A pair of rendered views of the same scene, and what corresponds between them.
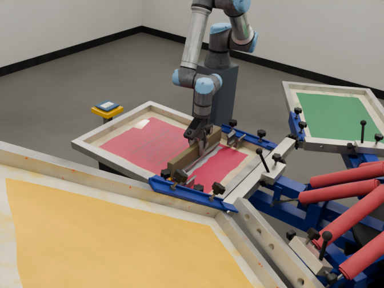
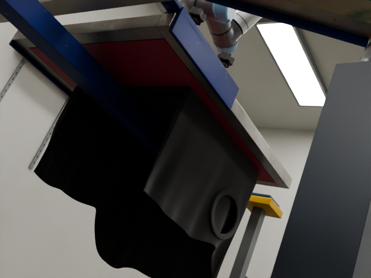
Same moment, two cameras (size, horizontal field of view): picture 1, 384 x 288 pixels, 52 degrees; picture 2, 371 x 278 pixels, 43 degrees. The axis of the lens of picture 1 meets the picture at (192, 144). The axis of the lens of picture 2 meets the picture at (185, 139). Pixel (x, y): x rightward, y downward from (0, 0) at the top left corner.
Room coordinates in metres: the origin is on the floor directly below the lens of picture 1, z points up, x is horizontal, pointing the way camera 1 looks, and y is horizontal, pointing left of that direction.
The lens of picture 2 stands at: (1.90, -1.22, 0.39)
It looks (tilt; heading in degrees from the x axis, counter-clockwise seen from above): 22 degrees up; 98
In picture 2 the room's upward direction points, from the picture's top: 23 degrees clockwise
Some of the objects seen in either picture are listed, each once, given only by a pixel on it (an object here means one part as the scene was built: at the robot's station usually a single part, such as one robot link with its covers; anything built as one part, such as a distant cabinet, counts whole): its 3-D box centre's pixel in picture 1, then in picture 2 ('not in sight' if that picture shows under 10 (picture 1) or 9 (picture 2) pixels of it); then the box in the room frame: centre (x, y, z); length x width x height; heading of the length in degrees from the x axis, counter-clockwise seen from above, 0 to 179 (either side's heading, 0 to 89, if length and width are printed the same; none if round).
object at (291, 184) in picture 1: (283, 185); not in sight; (1.32, -0.39, 1.02); 0.17 x 0.06 x 0.05; 58
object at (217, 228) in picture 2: not in sight; (195, 188); (1.80, 0.03, 0.77); 0.46 x 0.09 x 0.36; 58
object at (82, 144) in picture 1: (174, 147); (162, 115); (1.62, 0.08, 0.97); 0.79 x 0.58 x 0.04; 58
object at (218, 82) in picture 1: (208, 83); (216, 12); (1.67, -0.05, 1.29); 0.11 x 0.11 x 0.08; 70
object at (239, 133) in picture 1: (244, 140); (200, 63); (1.73, -0.27, 0.97); 0.30 x 0.05 x 0.07; 58
